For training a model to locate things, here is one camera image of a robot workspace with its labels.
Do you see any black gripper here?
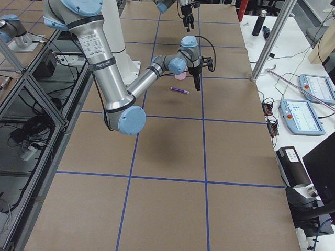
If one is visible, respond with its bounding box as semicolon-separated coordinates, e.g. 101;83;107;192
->
188;65;202;91
180;4;194;32

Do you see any purple highlighter pen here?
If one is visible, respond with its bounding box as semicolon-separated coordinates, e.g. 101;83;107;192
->
170;87;189;94

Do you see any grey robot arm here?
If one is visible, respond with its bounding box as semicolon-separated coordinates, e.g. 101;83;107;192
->
153;0;200;32
43;1;204;135

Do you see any pink mesh pen holder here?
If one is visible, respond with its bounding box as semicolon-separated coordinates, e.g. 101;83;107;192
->
174;72;186;81

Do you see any black water bottle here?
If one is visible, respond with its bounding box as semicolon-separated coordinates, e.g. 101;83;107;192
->
252;10;267;37

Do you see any metal rod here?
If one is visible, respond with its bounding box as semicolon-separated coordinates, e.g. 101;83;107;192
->
265;67;334;110

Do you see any near teach pendant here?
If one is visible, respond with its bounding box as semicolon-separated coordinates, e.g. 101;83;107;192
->
280;99;326;136

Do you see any teach pendant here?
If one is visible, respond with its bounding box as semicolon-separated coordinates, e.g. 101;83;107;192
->
299;74;334;105
280;99;326;136

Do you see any far teach pendant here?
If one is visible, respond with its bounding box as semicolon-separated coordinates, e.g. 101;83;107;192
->
299;74;334;105

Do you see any black box with label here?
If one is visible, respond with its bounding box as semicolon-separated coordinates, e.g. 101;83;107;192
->
276;146;311;188

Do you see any black monitor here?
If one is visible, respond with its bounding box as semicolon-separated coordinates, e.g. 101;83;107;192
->
303;133;334;203

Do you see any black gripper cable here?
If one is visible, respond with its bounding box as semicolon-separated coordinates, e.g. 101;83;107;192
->
193;35;217;72

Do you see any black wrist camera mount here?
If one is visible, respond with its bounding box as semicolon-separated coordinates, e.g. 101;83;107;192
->
201;56;214;72

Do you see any white pedestal column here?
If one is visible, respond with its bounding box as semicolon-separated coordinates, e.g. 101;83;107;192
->
102;0;141;85

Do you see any aluminium frame post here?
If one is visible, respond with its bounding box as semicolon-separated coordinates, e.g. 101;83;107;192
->
250;0;297;82

